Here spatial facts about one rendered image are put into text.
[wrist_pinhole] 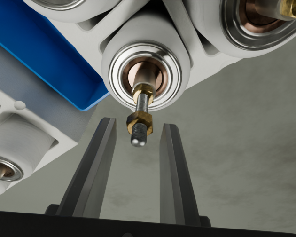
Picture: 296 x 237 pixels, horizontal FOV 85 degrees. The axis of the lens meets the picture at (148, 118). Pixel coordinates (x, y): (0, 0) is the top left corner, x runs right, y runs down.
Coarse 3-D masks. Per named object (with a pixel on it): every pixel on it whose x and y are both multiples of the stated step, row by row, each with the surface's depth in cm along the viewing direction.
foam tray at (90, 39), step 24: (144, 0) 18; (168, 0) 18; (72, 24) 20; (96, 24) 20; (120, 24) 20; (192, 24) 20; (96, 48) 22; (192, 48) 21; (216, 48) 23; (192, 72) 24; (216, 72) 24
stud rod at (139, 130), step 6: (138, 96) 13; (144, 96) 13; (138, 102) 13; (144, 102) 12; (138, 108) 12; (144, 108) 12; (138, 126) 10; (144, 126) 10; (132, 132) 10; (138, 132) 10; (144, 132) 10; (132, 138) 10; (138, 138) 10; (144, 138) 10; (132, 144) 10; (138, 144) 10; (144, 144) 10
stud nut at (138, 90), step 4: (136, 88) 14; (140, 88) 13; (144, 88) 13; (148, 88) 14; (152, 88) 14; (136, 92) 13; (140, 92) 13; (144, 92) 13; (148, 92) 13; (152, 92) 13; (136, 96) 14; (148, 96) 14; (152, 96) 14; (136, 100) 14; (152, 100) 14; (148, 104) 14
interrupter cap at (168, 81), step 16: (128, 48) 15; (144, 48) 15; (160, 48) 14; (112, 64) 16; (128, 64) 16; (144, 64) 16; (160, 64) 16; (176, 64) 15; (112, 80) 17; (128, 80) 17; (160, 80) 17; (176, 80) 16; (128, 96) 18; (160, 96) 18
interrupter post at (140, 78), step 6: (138, 72) 16; (144, 72) 15; (150, 72) 16; (138, 78) 15; (144, 78) 14; (150, 78) 15; (138, 84) 14; (144, 84) 14; (150, 84) 14; (132, 90) 14; (132, 96) 15
